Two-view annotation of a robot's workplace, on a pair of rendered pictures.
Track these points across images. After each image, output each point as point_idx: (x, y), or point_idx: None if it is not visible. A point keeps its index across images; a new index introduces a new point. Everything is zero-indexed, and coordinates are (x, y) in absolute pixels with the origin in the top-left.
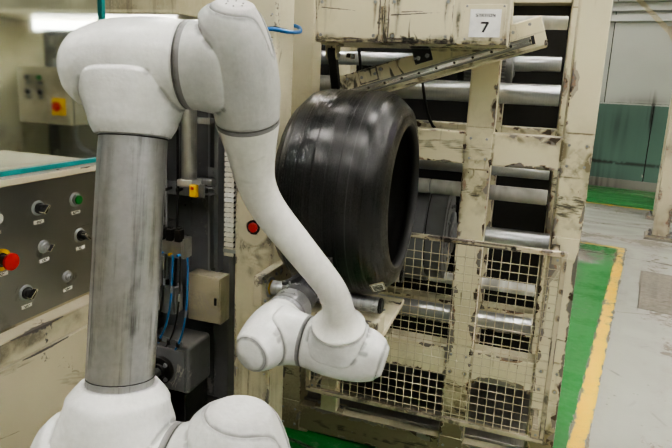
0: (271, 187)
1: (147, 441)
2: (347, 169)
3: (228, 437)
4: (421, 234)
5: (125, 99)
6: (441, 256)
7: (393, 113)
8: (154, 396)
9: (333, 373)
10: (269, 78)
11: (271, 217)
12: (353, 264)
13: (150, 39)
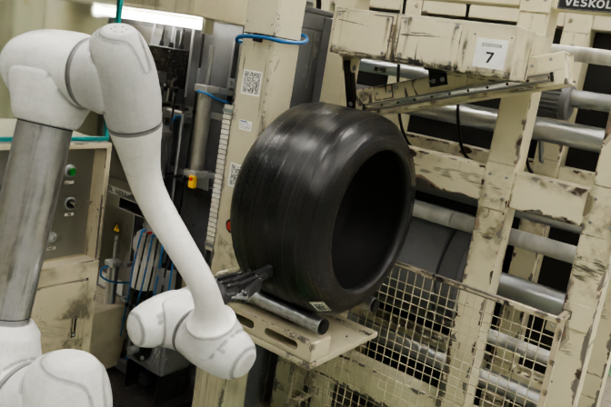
0: (152, 183)
1: (0, 366)
2: (294, 183)
3: (47, 376)
4: (415, 267)
5: (31, 94)
6: (453, 299)
7: (360, 134)
8: (17, 334)
9: (197, 363)
10: (140, 92)
11: (150, 209)
12: (290, 277)
13: (55, 50)
